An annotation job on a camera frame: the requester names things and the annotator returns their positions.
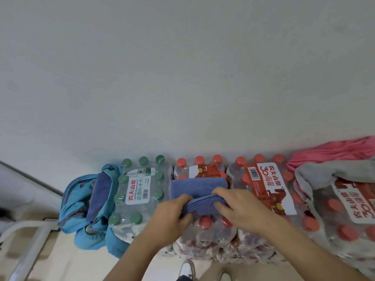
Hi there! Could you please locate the person's right hand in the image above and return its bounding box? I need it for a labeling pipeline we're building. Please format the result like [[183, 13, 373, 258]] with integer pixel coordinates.
[[211, 186, 284, 235]]

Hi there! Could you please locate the person's left forearm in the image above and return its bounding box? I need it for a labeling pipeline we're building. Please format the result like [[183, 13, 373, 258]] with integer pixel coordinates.
[[103, 233, 168, 281]]

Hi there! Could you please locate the pink towel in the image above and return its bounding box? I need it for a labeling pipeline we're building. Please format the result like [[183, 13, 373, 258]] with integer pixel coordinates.
[[286, 135, 375, 174]]

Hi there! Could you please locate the person's right forearm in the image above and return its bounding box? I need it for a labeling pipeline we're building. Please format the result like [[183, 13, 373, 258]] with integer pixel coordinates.
[[263, 215, 370, 281]]

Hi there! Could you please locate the white leg machine frame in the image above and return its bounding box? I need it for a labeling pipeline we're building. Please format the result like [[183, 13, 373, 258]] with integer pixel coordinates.
[[0, 219, 60, 281]]

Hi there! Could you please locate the light blue backpack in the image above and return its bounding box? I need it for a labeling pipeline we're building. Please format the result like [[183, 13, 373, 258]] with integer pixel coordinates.
[[57, 164, 132, 260]]

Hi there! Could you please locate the stack of water bottle packs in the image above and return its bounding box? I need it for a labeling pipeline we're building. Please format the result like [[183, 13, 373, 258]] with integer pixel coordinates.
[[107, 154, 375, 276]]

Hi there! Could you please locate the grey-blue towel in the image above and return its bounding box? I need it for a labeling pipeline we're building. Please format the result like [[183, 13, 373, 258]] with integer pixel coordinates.
[[170, 177, 230, 217], [85, 172, 113, 223]]

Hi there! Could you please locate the white panel leaning on wall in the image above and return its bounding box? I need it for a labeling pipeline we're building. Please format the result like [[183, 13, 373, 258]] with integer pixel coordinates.
[[0, 160, 64, 215]]

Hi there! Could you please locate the person's left hand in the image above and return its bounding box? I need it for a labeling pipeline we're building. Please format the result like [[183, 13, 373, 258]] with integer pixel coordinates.
[[145, 194, 196, 251]]

